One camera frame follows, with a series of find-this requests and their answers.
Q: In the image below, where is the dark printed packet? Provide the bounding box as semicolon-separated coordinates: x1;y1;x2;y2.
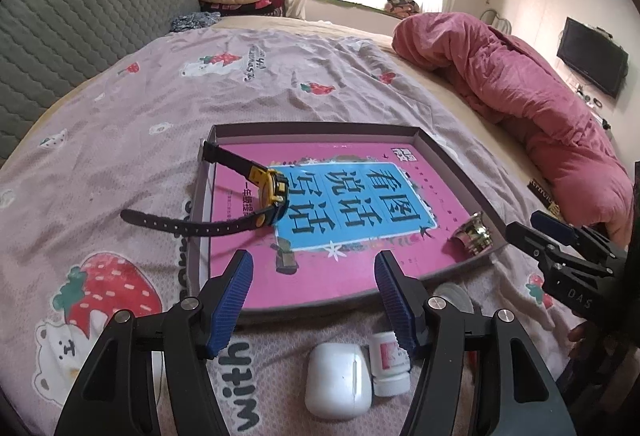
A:
528;179;559;218

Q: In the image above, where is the black wall television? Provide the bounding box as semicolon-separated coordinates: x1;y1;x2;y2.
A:
556;16;630;100

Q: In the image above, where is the stack of folded clothes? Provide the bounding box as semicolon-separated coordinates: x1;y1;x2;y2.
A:
200;0;287;18

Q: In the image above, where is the person's right hand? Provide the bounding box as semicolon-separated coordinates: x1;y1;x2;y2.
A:
569;323;597;343

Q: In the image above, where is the blue floral cloth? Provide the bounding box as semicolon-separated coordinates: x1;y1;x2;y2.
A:
170;11;221;35

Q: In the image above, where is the white plastic bottle lid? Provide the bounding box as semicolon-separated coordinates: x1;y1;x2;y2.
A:
432;283;473;314

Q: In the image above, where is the pink picture book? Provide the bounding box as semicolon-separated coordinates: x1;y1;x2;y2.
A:
207;141;482;312

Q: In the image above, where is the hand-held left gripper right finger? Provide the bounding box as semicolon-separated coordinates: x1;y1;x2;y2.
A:
374;250;578;436

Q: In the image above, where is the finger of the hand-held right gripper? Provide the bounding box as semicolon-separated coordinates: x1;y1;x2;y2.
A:
530;210;628;259
505;222;568;269

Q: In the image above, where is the black yellow wristwatch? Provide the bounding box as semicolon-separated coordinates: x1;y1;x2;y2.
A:
121;139;292;239

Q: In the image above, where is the white pill bottle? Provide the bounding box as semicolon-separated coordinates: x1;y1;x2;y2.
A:
369;331;414;398

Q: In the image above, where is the shiny metal cap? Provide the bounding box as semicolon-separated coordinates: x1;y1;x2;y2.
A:
450;211;496;258

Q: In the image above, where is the grey quilted headboard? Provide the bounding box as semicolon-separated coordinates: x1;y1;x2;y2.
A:
0;0;202;167

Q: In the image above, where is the strawberry printed bedsheet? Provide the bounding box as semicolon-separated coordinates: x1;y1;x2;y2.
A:
0;24;601;436

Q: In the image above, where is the white earbuds case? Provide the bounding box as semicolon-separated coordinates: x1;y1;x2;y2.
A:
305;342;374;420

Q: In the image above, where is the grey cardboard box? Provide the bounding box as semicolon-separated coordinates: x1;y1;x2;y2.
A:
187;123;508;317

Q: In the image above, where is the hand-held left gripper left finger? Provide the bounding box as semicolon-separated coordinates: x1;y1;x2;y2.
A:
54;249;255;436

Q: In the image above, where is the pink duvet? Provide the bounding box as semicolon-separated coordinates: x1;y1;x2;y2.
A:
391;11;636;244

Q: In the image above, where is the floral cushion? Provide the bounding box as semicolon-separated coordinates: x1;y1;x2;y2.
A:
384;0;422;18

